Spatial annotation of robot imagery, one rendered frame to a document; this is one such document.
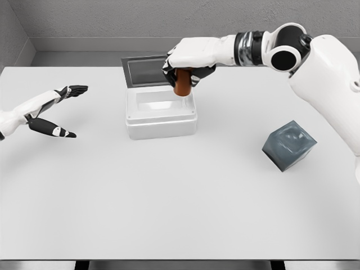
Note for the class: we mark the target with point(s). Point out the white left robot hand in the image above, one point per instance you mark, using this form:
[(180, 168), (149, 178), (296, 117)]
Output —
[(42, 107)]

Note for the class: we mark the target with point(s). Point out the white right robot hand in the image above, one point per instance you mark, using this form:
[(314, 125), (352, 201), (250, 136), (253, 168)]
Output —
[(189, 53)]

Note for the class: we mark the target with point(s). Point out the brown cylinder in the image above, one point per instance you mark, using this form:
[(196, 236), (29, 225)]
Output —
[(182, 83)]

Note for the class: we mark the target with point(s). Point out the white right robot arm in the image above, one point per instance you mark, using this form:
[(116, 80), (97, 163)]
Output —
[(317, 70)]

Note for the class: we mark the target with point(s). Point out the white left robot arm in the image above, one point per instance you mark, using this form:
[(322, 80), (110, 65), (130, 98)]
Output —
[(5, 121)]

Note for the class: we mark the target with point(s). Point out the grey box lid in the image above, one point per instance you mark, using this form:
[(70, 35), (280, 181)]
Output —
[(146, 71)]

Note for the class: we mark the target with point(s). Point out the white open box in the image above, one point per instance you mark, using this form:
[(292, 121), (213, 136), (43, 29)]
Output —
[(161, 112)]

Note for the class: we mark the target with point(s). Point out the dark grey cube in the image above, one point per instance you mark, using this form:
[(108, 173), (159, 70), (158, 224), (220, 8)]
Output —
[(289, 144)]

